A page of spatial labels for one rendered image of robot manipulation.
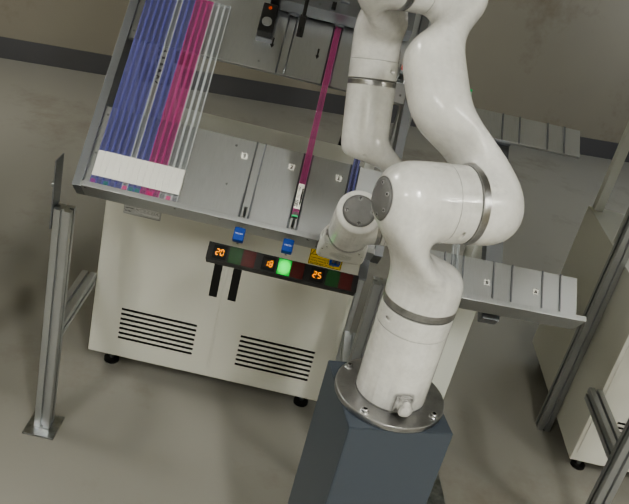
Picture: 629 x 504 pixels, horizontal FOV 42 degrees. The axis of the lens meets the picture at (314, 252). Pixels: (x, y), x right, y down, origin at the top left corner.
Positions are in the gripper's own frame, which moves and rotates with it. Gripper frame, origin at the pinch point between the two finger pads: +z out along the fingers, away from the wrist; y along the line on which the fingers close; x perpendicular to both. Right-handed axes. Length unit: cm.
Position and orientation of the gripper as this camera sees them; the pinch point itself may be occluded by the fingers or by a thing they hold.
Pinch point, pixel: (337, 255)
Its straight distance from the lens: 178.6
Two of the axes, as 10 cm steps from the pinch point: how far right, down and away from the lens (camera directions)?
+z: -1.0, 2.6, 9.6
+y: 9.7, 2.3, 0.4
